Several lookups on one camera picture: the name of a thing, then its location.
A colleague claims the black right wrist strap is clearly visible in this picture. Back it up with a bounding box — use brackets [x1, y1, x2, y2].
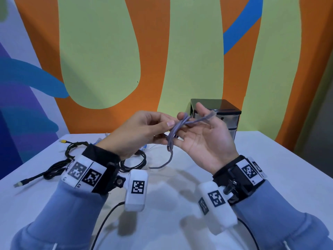
[212, 155, 268, 206]

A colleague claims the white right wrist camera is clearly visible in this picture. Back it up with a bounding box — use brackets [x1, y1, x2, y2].
[195, 181, 238, 236]

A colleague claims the black left camera cable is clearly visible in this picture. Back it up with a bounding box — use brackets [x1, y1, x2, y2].
[90, 201, 125, 250]

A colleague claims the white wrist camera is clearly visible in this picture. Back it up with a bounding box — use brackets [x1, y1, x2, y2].
[116, 169, 149, 213]
[195, 181, 238, 236]

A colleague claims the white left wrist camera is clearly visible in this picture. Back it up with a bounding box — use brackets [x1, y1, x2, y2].
[116, 169, 149, 213]

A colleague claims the black clear drawer unit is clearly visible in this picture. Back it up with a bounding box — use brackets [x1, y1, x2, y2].
[190, 98, 242, 141]

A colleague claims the black camera cable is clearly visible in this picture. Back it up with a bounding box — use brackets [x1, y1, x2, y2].
[90, 201, 125, 250]
[236, 217, 261, 250]

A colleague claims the person's right hand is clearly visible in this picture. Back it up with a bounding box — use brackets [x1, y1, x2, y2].
[173, 102, 240, 176]

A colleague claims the black coiled cable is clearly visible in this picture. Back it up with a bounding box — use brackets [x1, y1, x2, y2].
[13, 139, 147, 188]

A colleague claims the person's left hand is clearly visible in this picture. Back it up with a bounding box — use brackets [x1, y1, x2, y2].
[96, 110, 178, 161]

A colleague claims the black right camera cable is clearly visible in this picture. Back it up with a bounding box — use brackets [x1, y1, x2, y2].
[236, 217, 261, 250]

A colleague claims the person's left forearm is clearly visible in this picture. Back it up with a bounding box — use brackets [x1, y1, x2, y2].
[10, 180, 110, 250]

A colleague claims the black wrist strap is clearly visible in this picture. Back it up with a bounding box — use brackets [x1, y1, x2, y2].
[61, 144, 122, 195]
[212, 155, 268, 206]

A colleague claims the black left wrist strap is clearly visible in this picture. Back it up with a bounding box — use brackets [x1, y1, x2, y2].
[61, 144, 122, 195]

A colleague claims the grey cable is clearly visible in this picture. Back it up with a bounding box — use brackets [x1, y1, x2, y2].
[149, 110, 217, 169]

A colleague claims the person's right forearm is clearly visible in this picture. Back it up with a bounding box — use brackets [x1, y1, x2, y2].
[233, 180, 333, 250]

